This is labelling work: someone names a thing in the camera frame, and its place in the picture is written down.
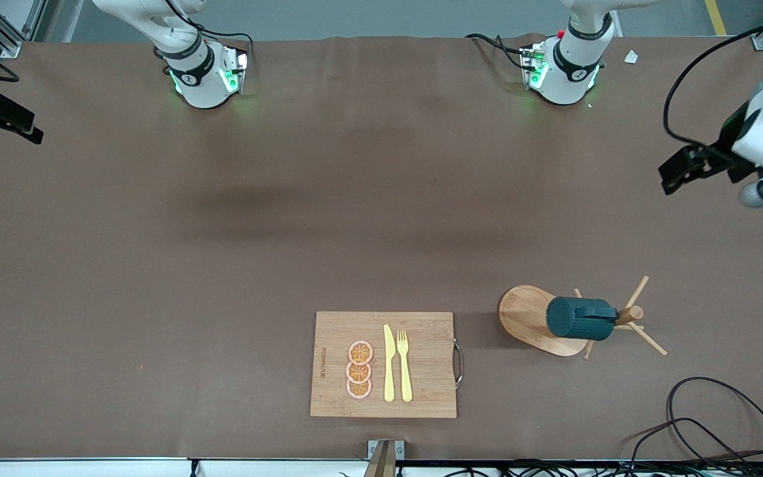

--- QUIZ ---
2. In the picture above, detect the dark teal mug yellow inside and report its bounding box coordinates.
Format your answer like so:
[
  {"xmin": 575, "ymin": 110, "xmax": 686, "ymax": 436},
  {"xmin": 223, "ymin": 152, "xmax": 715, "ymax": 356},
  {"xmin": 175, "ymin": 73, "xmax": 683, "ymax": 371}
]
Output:
[{"xmin": 546, "ymin": 296, "xmax": 619, "ymax": 341}]

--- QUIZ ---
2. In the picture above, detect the wooden mug tree stand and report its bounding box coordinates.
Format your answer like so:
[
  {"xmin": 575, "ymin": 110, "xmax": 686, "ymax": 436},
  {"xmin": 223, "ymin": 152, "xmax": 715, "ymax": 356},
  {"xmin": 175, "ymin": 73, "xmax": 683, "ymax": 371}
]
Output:
[{"xmin": 497, "ymin": 275, "xmax": 669, "ymax": 360}]

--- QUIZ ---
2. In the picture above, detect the yellow plastic fork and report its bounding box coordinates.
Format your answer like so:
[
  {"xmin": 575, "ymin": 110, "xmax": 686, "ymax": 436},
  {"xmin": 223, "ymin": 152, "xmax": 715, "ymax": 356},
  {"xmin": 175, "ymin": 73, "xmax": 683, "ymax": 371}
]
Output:
[{"xmin": 397, "ymin": 330, "xmax": 414, "ymax": 403}]

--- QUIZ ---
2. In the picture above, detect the yellow plastic knife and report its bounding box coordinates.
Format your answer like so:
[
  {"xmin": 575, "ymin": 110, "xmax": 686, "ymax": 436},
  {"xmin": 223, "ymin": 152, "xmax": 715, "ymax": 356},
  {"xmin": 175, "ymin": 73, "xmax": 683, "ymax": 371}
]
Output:
[{"xmin": 383, "ymin": 324, "xmax": 397, "ymax": 403}]

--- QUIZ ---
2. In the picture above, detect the black looped cable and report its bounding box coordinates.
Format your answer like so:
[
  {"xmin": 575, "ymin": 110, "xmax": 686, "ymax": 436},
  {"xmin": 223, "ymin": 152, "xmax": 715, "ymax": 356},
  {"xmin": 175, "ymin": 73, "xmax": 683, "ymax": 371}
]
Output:
[
  {"xmin": 666, "ymin": 376, "xmax": 763, "ymax": 464},
  {"xmin": 630, "ymin": 417, "xmax": 753, "ymax": 477}
]

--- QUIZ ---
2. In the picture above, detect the black right arm base cable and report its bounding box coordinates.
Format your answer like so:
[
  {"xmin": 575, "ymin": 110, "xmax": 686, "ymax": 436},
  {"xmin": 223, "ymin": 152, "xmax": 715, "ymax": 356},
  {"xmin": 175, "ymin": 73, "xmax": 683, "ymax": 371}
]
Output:
[{"xmin": 163, "ymin": 0, "xmax": 254, "ymax": 67}]

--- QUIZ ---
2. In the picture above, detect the black arm base cable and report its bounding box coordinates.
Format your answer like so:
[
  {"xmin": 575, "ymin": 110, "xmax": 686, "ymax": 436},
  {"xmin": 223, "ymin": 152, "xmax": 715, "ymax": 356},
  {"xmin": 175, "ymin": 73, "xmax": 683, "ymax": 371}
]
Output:
[
  {"xmin": 466, "ymin": 33, "xmax": 528, "ymax": 70},
  {"xmin": 163, "ymin": 0, "xmax": 254, "ymax": 67}
]

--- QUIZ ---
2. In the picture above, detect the black left arm base cable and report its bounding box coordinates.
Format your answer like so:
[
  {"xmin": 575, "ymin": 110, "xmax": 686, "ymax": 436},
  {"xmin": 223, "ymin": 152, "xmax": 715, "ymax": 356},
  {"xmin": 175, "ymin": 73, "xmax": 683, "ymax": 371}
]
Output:
[{"xmin": 466, "ymin": 33, "xmax": 528, "ymax": 70}]

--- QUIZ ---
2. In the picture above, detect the black cable along table edge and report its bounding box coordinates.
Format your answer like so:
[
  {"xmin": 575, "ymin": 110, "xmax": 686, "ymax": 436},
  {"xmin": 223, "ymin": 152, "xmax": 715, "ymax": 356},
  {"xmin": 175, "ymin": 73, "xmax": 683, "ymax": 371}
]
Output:
[{"xmin": 408, "ymin": 458, "xmax": 763, "ymax": 477}]

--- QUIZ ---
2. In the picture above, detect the bamboo cutting board metal handle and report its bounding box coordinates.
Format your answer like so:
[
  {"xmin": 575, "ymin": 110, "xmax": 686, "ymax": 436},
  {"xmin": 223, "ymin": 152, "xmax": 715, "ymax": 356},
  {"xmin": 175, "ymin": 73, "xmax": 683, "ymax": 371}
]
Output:
[{"xmin": 309, "ymin": 311, "xmax": 465, "ymax": 419}]

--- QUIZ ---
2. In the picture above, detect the metal camera pole bracket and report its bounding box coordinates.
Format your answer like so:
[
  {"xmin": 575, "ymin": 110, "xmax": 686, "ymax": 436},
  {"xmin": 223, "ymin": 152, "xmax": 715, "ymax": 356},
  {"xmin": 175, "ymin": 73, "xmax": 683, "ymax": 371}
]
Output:
[{"xmin": 363, "ymin": 439, "xmax": 405, "ymax": 477}]

